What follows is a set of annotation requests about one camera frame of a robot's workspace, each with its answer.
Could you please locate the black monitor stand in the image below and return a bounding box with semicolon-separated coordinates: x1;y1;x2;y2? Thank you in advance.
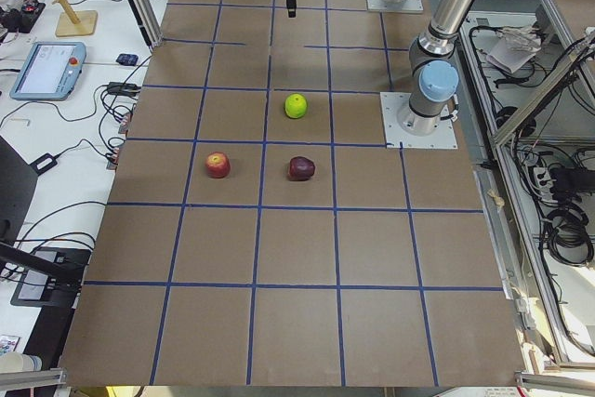
1;139;93;309

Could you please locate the wooden stand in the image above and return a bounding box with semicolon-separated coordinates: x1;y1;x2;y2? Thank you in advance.
55;0;98;38

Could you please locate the green apple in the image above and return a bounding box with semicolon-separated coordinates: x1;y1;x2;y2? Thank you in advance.
284;93;308;119

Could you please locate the red yellow apple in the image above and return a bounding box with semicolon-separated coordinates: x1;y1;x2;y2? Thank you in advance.
205;152;231;179

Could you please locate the small blue device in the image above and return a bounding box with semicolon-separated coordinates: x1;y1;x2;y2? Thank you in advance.
115;53;139;66

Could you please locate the blue teach pendant near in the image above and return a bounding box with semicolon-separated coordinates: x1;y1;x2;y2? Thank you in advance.
9;42;86;101

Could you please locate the dark red apple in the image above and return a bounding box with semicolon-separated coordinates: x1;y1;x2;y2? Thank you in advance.
287;156;316;181

